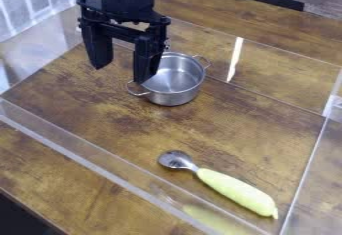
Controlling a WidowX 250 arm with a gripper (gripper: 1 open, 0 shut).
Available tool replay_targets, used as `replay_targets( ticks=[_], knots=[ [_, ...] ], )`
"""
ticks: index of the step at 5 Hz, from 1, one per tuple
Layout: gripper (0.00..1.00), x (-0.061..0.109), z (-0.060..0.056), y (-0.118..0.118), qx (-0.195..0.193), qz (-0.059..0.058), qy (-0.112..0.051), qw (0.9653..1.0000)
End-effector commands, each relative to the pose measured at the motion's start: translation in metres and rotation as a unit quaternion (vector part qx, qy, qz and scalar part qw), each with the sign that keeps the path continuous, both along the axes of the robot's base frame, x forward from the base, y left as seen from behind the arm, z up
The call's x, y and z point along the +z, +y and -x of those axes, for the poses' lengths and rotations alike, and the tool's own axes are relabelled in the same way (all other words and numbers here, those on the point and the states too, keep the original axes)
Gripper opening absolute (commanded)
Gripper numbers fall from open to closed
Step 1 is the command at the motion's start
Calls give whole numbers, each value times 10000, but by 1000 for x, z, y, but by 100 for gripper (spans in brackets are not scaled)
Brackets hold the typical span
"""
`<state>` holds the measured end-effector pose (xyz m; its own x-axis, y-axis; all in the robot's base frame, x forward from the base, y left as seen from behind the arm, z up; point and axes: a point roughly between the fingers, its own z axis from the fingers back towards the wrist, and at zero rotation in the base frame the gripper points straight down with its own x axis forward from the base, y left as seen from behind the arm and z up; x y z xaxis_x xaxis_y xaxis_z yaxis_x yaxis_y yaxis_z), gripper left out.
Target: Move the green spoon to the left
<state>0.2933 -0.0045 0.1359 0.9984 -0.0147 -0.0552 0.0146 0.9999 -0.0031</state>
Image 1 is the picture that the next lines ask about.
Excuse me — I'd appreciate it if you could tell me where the small steel pot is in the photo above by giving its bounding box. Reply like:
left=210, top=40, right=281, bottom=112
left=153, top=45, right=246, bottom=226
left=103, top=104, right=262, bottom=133
left=129, top=52, right=213, bottom=107

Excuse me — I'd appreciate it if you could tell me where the green handled metal spoon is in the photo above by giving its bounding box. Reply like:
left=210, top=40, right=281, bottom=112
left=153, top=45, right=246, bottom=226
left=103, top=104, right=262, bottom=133
left=158, top=150, right=280, bottom=219

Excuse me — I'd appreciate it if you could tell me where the clear acrylic enclosure panel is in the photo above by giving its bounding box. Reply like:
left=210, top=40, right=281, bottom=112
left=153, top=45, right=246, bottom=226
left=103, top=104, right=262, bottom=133
left=0, top=98, right=272, bottom=235

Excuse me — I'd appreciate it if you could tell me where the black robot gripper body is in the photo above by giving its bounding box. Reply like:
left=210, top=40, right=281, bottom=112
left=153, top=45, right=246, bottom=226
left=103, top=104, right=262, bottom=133
left=75, top=0, right=173, bottom=44

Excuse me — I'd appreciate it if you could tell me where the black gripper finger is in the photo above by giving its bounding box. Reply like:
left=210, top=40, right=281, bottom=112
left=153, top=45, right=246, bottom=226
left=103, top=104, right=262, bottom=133
left=134, top=35, right=166, bottom=84
left=80, top=23, right=114, bottom=70

